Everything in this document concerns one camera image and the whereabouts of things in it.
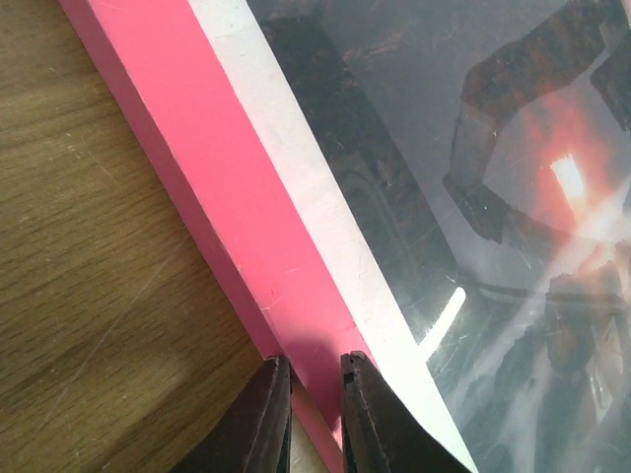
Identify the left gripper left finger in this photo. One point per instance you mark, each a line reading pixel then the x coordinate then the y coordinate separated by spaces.
pixel 254 434

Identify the dark landscape photo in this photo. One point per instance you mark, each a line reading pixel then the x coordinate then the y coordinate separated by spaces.
pixel 483 148

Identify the pink wooden picture frame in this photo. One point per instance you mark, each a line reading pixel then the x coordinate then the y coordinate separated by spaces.
pixel 165 76

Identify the white photo mat board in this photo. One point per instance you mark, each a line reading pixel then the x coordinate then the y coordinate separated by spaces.
pixel 274 112

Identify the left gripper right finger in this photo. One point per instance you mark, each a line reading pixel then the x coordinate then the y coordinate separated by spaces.
pixel 379 434

